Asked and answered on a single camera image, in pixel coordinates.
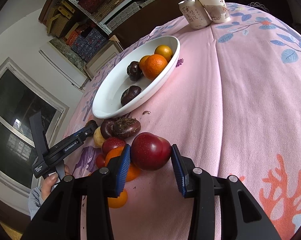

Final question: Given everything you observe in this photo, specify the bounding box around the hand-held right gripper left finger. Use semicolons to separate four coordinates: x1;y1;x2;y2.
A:
21;144;131;240

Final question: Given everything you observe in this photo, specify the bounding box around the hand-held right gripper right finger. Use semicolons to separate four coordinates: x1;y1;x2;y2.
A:
171;144;282;240

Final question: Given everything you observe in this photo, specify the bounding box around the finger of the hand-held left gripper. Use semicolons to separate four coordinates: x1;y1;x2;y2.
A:
71;125;99;141

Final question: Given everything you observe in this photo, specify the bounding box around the dark brown water chestnut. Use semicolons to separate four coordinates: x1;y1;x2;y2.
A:
100;119;116;140
121;85;142;106
85;119;99;133
112;118;141;139
127;61;144;82

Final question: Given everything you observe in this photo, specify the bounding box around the pale yellow potato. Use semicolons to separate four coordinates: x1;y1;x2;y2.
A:
93;127;106;148

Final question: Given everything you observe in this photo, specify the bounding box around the orange mandarin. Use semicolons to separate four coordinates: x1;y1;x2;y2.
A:
107;189;128;209
142;54;168;80
105;146;141;182
139;55;151;70

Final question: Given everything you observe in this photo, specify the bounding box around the small red plum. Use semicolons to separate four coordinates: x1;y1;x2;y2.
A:
96;154;106;169

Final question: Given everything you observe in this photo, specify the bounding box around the small red apple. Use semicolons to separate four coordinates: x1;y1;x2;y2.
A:
102;137;127;155

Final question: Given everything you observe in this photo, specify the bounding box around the large red apple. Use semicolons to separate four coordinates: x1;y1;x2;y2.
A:
131;132;171;171

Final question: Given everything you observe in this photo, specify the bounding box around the white oval plate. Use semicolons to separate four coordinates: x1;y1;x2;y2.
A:
92;35;181;120

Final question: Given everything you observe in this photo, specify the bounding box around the yellow-orange round fruit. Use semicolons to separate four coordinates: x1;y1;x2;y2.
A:
154;44;173;62

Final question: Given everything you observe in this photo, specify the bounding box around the person's left forearm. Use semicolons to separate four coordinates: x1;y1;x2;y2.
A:
28;186;47;220

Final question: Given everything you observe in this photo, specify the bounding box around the person's left hand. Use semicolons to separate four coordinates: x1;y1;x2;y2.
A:
42;164;71;200

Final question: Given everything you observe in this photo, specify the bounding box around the white framed window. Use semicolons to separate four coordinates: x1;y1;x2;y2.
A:
0;57;70;188

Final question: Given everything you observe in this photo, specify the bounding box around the white trim strip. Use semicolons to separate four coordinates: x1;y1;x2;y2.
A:
39;49;82;89

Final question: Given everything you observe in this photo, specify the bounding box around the beige framed panel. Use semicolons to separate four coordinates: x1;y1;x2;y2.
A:
84;40;123;78

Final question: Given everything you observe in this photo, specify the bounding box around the green mottled slab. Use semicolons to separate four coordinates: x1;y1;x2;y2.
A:
49;37;90;77

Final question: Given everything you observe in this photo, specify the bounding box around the pink printed tablecloth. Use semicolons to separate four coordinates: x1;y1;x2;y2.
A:
63;2;301;240

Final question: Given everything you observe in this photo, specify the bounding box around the stack of blue patterned boxes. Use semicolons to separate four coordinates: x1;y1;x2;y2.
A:
71;29;108;62

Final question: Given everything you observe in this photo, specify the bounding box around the stack of orange boxes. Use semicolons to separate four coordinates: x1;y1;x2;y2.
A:
66;29;83;47

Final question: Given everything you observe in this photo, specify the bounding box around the white metal shelf unit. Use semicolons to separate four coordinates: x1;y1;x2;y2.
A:
53;0;191;35

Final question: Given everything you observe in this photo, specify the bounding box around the pile of yellow woven cases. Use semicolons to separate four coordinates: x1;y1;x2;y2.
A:
39;0;66;34

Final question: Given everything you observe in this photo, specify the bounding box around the brown board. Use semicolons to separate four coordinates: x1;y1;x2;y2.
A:
111;0;188;49

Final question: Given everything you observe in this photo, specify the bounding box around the white drink can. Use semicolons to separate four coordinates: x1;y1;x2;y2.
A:
178;0;212;29

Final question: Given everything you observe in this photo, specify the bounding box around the white paper cup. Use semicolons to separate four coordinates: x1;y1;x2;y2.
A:
196;0;230;24

